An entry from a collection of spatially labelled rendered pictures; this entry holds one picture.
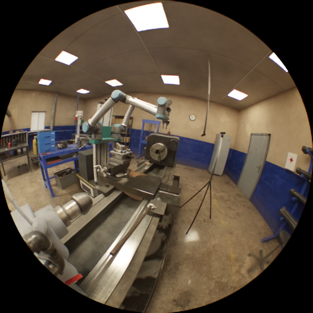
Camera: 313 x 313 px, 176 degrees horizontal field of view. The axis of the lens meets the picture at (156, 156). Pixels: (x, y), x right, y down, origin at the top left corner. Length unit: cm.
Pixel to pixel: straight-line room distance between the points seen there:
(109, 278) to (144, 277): 48
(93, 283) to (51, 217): 32
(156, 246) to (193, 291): 81
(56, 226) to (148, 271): 80
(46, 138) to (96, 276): 216
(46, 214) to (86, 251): 43
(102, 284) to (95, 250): 27
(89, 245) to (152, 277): 53
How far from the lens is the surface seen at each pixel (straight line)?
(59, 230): 37
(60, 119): 790
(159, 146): 143
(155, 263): 102
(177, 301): 145
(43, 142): 229
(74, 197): 41
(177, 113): 502
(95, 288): 57
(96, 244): 74
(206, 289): 158
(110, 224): 82
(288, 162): 296
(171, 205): 81
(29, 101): 748
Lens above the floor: 138
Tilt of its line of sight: 14 degrees down
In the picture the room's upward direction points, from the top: 9 degrees clockwise
